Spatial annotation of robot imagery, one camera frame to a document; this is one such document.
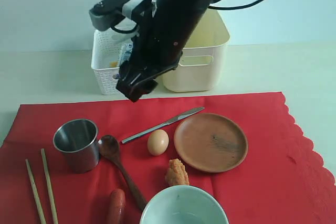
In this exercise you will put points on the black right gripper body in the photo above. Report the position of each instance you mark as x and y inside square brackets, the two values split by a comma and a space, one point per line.
[163, 35]

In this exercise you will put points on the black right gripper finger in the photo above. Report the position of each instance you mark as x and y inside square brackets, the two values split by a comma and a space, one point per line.
[148, 84]
[126, 85]

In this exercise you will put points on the yellow cheese wedge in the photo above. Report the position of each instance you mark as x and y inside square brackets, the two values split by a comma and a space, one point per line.
[113, 64]

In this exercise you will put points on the blue white milk carton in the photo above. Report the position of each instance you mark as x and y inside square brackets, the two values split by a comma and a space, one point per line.
[125, 53]

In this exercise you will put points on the orange fried chicken piece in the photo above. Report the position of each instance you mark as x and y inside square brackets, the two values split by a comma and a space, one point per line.
[176, 173]

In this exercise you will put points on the red sausage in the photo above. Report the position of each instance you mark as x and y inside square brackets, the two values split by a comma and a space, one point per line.
[116, 207]

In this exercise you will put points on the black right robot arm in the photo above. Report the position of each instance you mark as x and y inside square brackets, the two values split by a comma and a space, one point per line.
[164, 29]

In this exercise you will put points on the white woven plastic basket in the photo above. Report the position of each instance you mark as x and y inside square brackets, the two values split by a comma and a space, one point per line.
[106, 48]

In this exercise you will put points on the silver table knife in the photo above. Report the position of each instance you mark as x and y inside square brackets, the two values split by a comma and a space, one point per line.
[166, 123]

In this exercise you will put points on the cream plastic bin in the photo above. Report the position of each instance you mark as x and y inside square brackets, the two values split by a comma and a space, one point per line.
[200, 65]

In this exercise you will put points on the dark wooden spoon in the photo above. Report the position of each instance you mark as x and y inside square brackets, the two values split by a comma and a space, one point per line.
[109, 148]

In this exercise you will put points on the stainless steel cup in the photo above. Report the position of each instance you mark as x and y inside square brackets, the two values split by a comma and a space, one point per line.
[77, 141]

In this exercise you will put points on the brown wooden plate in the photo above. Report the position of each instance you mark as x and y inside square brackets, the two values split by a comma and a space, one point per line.
[210, 143]

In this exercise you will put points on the red scalloped table cloth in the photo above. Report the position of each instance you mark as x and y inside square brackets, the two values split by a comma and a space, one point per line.
[281, 180]

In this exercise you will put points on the pale blue ceramic bowl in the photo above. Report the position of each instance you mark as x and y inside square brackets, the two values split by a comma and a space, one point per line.
[183, 204]

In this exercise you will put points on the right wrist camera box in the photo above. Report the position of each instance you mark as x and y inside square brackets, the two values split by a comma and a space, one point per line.
[107, 14]

